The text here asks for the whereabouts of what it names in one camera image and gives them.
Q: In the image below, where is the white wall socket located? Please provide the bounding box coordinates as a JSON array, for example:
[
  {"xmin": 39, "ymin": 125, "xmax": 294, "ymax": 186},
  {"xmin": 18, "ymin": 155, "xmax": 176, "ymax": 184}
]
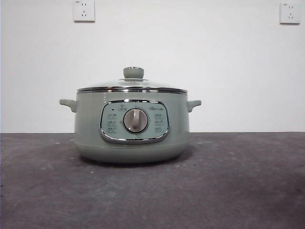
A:
[
  {"xmin": 279, "ymin": 2, "xmax": 301, "ymax": 25},
  {"xmin": 73, "ymin": 0, "xmax": 96, "ymax": 23}
]

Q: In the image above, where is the pale green electric cooking pot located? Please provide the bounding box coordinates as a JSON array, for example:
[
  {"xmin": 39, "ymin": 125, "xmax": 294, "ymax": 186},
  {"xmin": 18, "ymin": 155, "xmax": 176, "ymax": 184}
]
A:
[{"xmin": 59, "ymin": 88, "xmax": 203, "ymax": 164}]

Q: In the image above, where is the glass lid with green knob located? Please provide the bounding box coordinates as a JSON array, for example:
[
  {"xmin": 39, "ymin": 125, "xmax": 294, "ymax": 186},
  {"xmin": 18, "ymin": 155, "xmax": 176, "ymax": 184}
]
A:
[{"xmin": 77, "ymin": 66, "xmax": 188, "ymax": 93}]

